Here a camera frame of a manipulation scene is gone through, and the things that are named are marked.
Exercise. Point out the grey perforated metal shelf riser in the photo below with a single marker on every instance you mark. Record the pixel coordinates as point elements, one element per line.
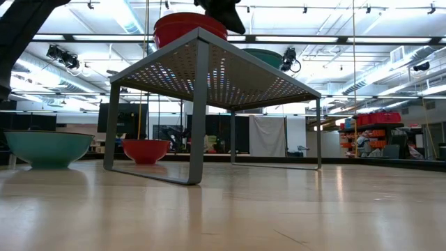
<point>216,69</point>

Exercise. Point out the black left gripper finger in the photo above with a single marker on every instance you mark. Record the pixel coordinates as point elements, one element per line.
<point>223,10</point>

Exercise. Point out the black mounted camera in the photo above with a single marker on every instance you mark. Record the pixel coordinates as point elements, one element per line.
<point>289,57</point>
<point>64,57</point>

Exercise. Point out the white hanging cloth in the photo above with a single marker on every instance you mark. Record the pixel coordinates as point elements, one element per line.
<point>267,136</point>

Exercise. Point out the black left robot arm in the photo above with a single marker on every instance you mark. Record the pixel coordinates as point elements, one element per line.
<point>21,35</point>

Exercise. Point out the shelving rack with bins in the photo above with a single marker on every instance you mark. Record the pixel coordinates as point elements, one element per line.
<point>376,136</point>

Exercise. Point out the black ceiling fixture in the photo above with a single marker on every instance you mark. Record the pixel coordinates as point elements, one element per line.
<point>421,66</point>

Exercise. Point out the red plastic storage bin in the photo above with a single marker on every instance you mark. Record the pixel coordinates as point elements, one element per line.
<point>383,118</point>

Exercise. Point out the dark partition panel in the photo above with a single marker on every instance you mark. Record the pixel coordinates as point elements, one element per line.
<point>240,132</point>

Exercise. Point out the red floral mini bowl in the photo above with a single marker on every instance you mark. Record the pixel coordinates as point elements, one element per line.
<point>145,151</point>
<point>177,35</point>
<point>188,18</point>

